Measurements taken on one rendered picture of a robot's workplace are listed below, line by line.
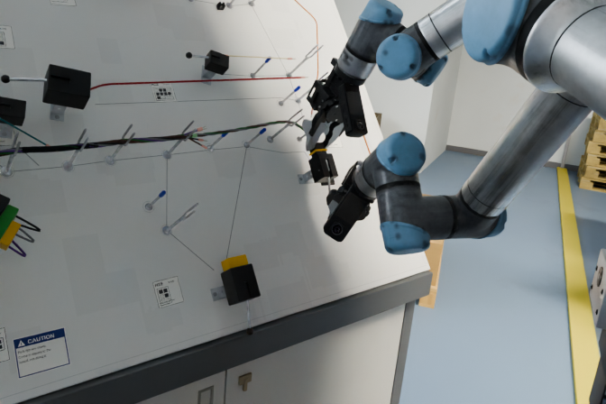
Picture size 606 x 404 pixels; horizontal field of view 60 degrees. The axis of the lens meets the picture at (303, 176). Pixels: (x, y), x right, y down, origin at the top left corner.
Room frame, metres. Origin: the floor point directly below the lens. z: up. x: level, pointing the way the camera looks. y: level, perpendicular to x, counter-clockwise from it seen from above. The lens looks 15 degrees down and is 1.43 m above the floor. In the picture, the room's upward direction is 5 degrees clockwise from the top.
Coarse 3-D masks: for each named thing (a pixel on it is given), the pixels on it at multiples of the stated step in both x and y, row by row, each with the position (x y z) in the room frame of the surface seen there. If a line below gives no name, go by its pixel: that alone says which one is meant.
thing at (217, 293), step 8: (248, 264) 0.88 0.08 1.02; (224, 272) 0.88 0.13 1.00; (232, 272) 0.86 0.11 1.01; (240, 272) 0.87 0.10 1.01; (248, 272) 0.87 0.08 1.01; (224, 280) 0.88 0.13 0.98; (232, 280) 0.85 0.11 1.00; (240, 280) 0.86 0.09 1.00; (248, 280) 0.87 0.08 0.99; (256, 280) 0.87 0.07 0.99; (216, 288) 0.92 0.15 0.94; (224, 288) 0.90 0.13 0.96; (232, 288) 0.85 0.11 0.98; (240, 288) 0.85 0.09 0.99; (248, 288) 0.86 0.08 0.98; (256, 288) 0.87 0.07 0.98; (216, 296) 0.91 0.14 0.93; (224, 296) 0.90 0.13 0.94; (232, 296) 0.85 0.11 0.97; (240, 296) 0.84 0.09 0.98; (248, 296) 0.85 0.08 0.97; (256, 296) 0.86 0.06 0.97; (232, 304) 0.85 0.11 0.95; (248, 304) 0.85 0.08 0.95; (248, 312) 0.85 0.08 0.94; (248, 320) 0.85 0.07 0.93; (248, 328) 0.84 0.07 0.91
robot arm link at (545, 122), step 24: (552, 96) 0.69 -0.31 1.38; (528, 120) 0.72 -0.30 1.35; (552, 120) 0.69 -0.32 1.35; (576, 120) 0.69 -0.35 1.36; (504, 144) 0.75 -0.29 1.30; (528, 144) 0.72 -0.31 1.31; (552, 144) 0.71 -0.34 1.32; (480, 168) 0.80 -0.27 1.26; (504, 168) 0.75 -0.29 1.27; (528, 168) 0.74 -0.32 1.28; (480, 192) 0.79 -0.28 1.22; (504, 192) 0.77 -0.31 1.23; (456, 216) 0.81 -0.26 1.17; (480, 216) 0.81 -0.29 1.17; (504, 216) 0.84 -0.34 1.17
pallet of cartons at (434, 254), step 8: (432, 240) 2.78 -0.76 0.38; (440, 240) 2.79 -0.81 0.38; (432, 248) 2.74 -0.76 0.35; (440, 248) 2.73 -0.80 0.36; (432, 256) 2.74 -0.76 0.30; (440, 256) 2.73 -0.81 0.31; (432, 264) 2.74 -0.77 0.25; (440, 264) 3.05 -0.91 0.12; (432, 280) 2.73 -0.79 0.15; (432, 288) 2.70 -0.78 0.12; (432, 296) 2.70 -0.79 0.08; (424, 304) 2.71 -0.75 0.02; (432, 304) 2.70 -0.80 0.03
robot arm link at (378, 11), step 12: (372, 0) 1.06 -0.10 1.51; (384, 0) 1.08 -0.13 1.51; (372, 12) 1.05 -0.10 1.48; (384, 12) 1.04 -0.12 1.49; (396, 12) 1.05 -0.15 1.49; (360, 24) 1.07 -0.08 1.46; (372, 24) 1.05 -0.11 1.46; (384, 24) 1.04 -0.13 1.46; (396, 24) 1.05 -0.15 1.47; (360, 36) 1.06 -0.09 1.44; (372, 36) 1.05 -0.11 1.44; (384, 36) 1.04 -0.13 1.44; (348, 48) 1.09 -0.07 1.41; (360, 48) 1.07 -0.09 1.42; (372, 48) 1.06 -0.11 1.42; (372, 60) 1.08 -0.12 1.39
